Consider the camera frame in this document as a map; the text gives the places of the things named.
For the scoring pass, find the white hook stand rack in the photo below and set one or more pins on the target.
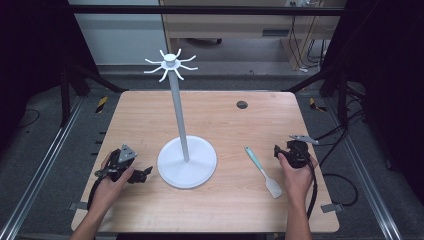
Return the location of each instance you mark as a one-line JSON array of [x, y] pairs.
[[186, 166]]

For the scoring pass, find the person's left hand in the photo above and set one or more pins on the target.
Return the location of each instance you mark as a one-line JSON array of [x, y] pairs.
[[108, 191]]

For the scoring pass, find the black frame crossbar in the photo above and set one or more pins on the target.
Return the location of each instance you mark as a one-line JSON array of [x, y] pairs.
[[200, 10]]

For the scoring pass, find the black frame strut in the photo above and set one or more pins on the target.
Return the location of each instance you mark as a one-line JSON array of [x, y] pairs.
[[65, 100], [342, 100]]

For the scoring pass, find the grey metal table bracket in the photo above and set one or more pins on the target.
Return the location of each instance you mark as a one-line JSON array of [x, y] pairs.
[[331, 208], [77, 206]]

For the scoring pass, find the black curtain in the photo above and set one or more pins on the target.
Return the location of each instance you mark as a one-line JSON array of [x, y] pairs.
[[393, 83], [30, 50]]

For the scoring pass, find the aluminium floor rail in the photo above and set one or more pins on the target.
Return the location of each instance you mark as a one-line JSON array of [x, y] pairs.
[[375, 196], [40, 173]]

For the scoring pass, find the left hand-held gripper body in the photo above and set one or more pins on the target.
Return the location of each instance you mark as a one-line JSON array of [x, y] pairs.
[[126, 155]]

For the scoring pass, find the white cabinet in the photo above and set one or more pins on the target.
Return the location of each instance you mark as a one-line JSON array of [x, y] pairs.
[[120, 40]]

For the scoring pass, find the yellow black floor tape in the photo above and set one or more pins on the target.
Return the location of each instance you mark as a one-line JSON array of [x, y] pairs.
[[315, 105], [102, 104]]

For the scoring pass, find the person's right hand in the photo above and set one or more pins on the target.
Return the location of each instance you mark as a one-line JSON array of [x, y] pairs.
[[296, 181]]

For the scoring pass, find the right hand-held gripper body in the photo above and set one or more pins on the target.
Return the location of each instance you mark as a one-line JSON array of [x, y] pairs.
[[298, 155]]

